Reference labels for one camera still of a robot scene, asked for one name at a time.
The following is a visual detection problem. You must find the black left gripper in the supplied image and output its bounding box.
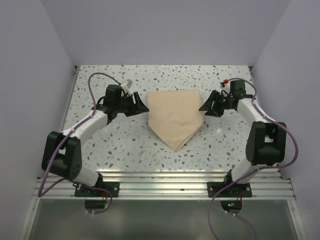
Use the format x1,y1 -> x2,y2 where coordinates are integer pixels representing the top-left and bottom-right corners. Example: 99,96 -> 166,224
115,91 -> 149,117

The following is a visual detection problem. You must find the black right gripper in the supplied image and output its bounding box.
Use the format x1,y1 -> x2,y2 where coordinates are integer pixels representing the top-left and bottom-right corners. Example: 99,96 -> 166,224
199,90 -> 234,118

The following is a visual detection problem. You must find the beige cloth mat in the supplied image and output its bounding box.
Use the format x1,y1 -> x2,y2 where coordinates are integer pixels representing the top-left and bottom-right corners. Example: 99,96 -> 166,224
147,89 -> 204,152

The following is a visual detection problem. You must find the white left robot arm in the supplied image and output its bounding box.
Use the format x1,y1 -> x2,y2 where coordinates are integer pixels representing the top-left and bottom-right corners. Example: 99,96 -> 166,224
40,84 -> 149,197

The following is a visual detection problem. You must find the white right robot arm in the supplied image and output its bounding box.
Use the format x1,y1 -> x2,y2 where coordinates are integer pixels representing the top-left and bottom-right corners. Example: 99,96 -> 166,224
199,78 -> 287,197

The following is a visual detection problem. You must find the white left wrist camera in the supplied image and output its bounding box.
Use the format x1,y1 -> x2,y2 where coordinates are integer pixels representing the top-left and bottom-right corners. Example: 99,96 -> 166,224
120,79 -> 133,95

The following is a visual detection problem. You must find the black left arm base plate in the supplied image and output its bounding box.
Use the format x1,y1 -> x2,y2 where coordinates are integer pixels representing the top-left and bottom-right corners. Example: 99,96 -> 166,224
72,181 -> 120,198

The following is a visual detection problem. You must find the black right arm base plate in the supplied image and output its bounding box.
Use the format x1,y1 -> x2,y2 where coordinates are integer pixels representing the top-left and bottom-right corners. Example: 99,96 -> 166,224
206,182 -> 253,198

